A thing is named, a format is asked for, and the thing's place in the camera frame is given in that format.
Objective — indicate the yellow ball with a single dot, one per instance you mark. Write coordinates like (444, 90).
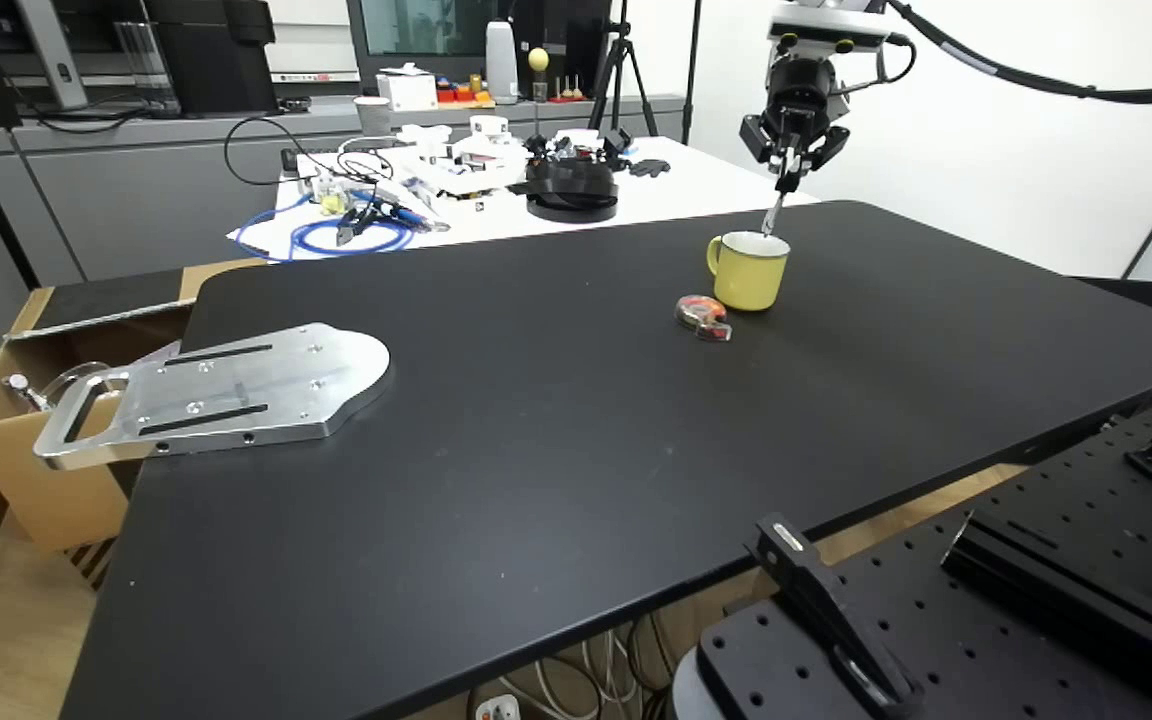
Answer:
(538, 56)

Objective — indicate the small orange tape roll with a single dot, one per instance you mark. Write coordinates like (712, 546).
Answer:
(702, 315)

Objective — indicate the white and black pen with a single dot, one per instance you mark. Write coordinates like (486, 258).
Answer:
(774, 212)

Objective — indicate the small red objects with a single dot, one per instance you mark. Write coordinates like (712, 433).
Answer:
(458, 95)

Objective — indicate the black camera tripod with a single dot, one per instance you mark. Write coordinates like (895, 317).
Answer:
(623, 66)

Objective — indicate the small white box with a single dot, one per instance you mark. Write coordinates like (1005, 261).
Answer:
(404, 90)

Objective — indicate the large brown cardboard box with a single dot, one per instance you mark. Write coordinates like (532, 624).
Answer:
(39, 492)

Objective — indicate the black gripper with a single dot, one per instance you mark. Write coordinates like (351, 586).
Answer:
(802, 103)

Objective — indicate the silver metal mounting plate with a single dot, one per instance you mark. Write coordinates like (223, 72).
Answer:
(240, 394)

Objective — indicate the white electronics clutter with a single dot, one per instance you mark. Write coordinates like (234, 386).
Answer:
(439, 163)

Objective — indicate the black flat sheet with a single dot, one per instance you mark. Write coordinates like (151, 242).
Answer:
(108, 299)

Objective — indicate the black round headset case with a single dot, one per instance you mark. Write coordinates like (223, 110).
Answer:
(572, 185)

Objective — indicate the black metal rail block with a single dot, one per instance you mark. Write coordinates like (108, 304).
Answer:
(1082, 586)

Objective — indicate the dark glass window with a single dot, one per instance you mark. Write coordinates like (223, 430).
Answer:
(419, 27)

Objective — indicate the black perforated breadboard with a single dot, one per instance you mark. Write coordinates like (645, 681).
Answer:
(1001, 654)

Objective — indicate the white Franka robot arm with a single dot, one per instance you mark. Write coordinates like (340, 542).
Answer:
(829, 21)

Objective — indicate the yellow mug with bear print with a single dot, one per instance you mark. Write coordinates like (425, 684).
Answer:
(747, 275)

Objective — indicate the white table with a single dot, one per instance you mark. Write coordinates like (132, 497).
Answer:
(690, 180)

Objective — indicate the black camera clamp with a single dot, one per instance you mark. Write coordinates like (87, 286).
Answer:
(829, 612)

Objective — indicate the white cylindrical canister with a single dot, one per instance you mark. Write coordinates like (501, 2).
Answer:
(501, 63)

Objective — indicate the black desktop computer case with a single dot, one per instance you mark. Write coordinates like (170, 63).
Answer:
(208, 46)

